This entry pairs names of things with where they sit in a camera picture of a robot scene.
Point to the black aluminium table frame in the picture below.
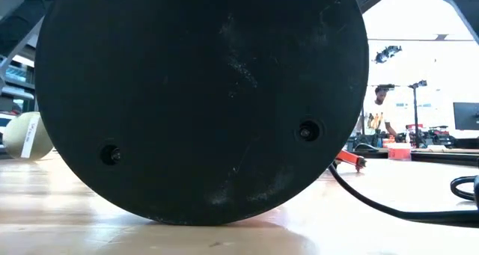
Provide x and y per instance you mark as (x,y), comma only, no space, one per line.
(441,156)

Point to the dark glass shelving unit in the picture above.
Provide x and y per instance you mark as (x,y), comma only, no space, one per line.
(15,83)

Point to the red desk lamp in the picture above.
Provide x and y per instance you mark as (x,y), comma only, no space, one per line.
(202,98)

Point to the red plastic container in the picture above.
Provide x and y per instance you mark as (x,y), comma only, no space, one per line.
(399,151)

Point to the black ceiling spotlight cluster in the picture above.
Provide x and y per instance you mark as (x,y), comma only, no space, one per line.
(387,54)

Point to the black camera stand frame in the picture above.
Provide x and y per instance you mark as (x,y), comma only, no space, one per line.
(415,116)

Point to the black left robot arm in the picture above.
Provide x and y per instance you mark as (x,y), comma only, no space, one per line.
(22,19)

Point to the person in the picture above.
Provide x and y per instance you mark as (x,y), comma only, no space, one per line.
(378,113)

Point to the black computer monitor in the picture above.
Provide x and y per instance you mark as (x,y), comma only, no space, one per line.
(466,116)

